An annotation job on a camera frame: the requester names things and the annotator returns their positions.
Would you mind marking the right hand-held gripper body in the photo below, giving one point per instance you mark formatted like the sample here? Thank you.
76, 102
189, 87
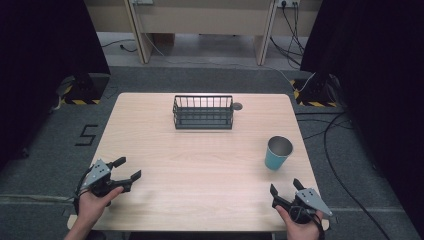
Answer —
308, 203

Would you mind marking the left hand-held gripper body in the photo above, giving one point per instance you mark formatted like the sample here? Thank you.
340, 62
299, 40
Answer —
96, 173

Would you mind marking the blue cup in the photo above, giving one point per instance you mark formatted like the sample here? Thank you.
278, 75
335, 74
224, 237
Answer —
275, 158

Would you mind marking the person's right hand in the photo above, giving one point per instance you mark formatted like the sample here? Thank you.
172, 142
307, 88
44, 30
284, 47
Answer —
300, 230

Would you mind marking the person's left hand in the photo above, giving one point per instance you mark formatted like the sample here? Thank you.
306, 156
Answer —
95, 206

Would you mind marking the black stand base striped tape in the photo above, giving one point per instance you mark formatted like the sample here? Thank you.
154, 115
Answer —
316, 91
85, 88

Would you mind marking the grey round table grommet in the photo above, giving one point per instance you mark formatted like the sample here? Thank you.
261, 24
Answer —
237, 106

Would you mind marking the black curtain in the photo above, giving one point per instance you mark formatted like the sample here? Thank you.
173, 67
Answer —
376, 66
40, 50

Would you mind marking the beige wooden desk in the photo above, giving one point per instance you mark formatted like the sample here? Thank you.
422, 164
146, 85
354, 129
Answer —
206, 16

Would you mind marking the white power strip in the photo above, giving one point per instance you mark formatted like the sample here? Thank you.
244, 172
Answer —
288, 2

